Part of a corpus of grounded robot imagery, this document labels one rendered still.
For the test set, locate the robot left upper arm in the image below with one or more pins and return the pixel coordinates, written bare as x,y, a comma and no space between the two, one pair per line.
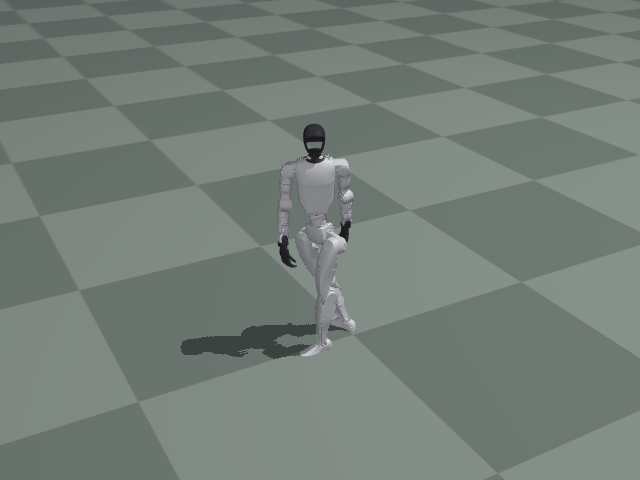
343,170

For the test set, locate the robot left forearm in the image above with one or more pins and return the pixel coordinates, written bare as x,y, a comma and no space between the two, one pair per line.
346,212

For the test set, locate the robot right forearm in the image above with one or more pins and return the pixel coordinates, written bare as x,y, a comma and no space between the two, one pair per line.
283,223

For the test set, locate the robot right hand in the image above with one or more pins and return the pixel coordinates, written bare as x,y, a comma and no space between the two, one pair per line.
284,252

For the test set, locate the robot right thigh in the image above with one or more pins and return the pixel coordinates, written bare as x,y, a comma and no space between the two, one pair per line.
308,251

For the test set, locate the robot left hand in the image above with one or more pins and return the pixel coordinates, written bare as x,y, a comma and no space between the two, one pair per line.
345,230

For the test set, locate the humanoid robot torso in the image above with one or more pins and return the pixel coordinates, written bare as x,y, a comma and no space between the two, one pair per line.
316,193

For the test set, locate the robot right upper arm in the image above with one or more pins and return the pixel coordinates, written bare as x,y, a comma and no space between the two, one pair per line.
287,171

